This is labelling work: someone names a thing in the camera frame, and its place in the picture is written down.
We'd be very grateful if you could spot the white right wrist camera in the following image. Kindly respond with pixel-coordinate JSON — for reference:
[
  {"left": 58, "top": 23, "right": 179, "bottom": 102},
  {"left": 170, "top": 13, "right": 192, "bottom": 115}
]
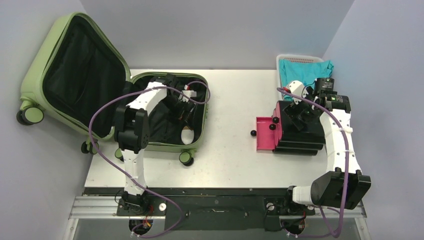
[{"left": 285, "top": 80, "right": 308, "bottom": 98}]

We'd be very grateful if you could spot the teal garment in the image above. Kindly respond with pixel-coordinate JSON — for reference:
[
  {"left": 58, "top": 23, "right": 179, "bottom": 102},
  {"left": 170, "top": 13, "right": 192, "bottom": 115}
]
[{"left": 278, "top": 58, "right": 335, "bottom": 102}]

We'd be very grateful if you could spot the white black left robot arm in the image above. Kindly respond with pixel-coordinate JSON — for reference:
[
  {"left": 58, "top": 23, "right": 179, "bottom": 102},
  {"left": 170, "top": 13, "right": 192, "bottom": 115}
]
[{"left": 114, "top": 81, "right": 198, "bottom": 215}]

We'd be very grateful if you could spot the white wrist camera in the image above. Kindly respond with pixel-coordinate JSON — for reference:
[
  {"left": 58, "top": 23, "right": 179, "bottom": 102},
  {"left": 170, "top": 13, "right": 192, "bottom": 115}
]
[
  {"left": 285, "top": 80, "right": 308, "bottom": 98},
  {"left": 181, "top": 85, "right": 197, "bottom": 102}
]

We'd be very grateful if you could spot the white perforated plastic basket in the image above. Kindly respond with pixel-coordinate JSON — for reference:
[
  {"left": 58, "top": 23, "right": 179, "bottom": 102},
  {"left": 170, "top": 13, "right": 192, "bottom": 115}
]
[{"left": 276, "top": 54, "right": 335, "bottom": 100}]

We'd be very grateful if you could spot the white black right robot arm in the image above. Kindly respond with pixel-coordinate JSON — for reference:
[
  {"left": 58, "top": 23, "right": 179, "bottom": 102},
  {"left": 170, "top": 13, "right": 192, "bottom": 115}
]
[{"left": 278, "top": 77, "right": 371, "bottom": 214}]

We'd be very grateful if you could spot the black and pink storage organizer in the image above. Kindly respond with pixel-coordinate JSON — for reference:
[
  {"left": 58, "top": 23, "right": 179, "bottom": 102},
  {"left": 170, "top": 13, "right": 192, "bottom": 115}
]
[{"left": 250, "top": 100, "right": 325, "bottom": 156}]

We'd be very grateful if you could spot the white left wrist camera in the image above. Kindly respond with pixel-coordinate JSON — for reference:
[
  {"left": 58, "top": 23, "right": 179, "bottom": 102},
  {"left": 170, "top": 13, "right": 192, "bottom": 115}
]
[{"left": 181, "top": 85, "right": 197, "bottom": 102}]

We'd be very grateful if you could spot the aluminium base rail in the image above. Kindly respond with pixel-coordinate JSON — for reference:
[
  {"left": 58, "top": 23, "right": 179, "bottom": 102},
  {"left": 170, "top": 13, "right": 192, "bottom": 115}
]
[{"left": 69, "top": 196, "right": 367, "bottom": 219}]

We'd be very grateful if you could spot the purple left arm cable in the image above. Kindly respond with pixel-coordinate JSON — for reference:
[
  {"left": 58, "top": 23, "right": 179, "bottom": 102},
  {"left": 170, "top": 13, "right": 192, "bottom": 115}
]
[{"left": 88, "top": 80, "right": 212, "bottom": 239}]

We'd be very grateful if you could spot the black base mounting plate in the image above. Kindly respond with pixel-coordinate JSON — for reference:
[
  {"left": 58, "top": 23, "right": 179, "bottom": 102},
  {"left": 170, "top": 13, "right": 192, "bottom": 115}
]
[{"left": 83, "top": 187, "right": 319, "bottom": 235}]

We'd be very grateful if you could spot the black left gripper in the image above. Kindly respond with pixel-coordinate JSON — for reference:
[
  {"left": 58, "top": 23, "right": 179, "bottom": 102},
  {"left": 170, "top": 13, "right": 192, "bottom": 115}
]
[{"left": 161, "top": 95, "right": 197, "bottom": 131}]

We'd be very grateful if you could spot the green hard-shell suitcase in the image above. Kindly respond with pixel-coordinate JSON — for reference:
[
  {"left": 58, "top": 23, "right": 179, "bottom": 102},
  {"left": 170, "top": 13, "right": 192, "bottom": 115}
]
[{"left": 16, "top": 12, "right": 210, "bottom": 166}]

